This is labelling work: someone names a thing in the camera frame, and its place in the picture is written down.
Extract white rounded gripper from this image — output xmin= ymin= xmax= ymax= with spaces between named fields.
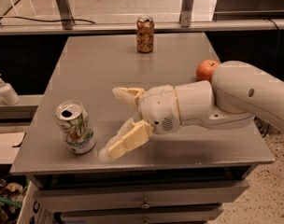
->
xmin=98 ymin=85 xmax=180 ymax=161

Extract white green 7up can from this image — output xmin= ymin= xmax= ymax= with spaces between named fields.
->
xmin=55 ymin=100 xmax=95 ymax=154

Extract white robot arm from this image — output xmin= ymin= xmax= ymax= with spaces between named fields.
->
xmin=99 ymin=61 xmax=284 ymax=161

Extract orange brown soda can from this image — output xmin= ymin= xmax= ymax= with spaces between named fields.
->
xmin=136 ymin=16 xmax=154 ymax=53

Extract red apple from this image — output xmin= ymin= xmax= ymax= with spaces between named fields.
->
xmin=196 ymin=59 xmax=220 ymax=81

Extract grey upper drawer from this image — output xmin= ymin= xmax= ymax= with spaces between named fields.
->
xmin=35 ymin=180 xmax=249 ymax=212

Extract grey drawer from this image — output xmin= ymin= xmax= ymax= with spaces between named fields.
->
xmin=35 ymin=180 xmax=249 ymax=212
xmin=62 ymin=204 xmax=223 ymax=224

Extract grey lower drawer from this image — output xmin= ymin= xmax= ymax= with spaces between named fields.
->
xmin=62 ymin=204 xmax=223 ymax=224

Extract white pump lotion bottle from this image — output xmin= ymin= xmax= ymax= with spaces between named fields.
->
xmin=0 ymin=75 xmax=20 ymax=105

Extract white cardboard box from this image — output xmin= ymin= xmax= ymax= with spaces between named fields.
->
xmin=17 ymin=182 xmax=54 ymax=224

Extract left metal railing post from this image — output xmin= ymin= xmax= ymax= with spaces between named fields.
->
xmin=55 ymin=0 xmax=74 ymax=30

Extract metal railing post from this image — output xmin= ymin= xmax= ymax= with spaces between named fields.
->
xmin=55 ymin=0 xmax=74 ymax=30
xmin=179 ymin=0 xmax=194 ymax=27

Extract right metal railing post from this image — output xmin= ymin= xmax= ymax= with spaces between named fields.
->
xmin=179 ymin=0 xmax=194 ymax=27

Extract black cable behind table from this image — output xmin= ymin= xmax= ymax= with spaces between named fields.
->
xmin=0 ymin=14 xmax=96 ymax=26

